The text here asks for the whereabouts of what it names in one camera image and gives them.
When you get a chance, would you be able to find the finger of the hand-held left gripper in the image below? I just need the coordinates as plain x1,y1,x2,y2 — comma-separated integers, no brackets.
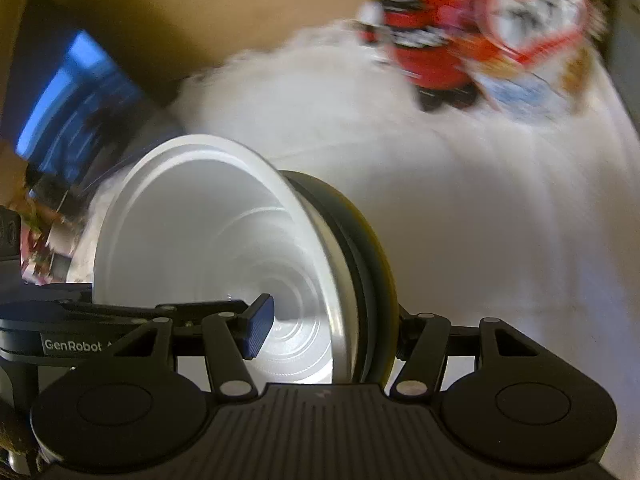
60,297,251,323

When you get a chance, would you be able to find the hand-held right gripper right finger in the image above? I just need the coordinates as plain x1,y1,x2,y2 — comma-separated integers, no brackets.
390,312,546,395

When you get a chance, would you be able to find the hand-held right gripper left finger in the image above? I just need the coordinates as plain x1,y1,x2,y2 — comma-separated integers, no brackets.
112,294,276,396

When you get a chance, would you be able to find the yellow-rimmed white plate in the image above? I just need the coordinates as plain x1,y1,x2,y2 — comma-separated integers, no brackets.
340,195,407,391

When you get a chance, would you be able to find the white paper bowl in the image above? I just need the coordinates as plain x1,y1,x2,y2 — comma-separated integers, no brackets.
91,133,352,387

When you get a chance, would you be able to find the white tablecloth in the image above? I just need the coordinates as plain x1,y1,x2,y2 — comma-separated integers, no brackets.
65,17,640,461

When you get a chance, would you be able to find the black appliance with glass door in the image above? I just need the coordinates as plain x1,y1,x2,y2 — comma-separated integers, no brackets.
12,0,181,211

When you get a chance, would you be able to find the cereal bag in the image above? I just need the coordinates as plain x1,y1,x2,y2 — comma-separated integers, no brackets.
467,0,612,123

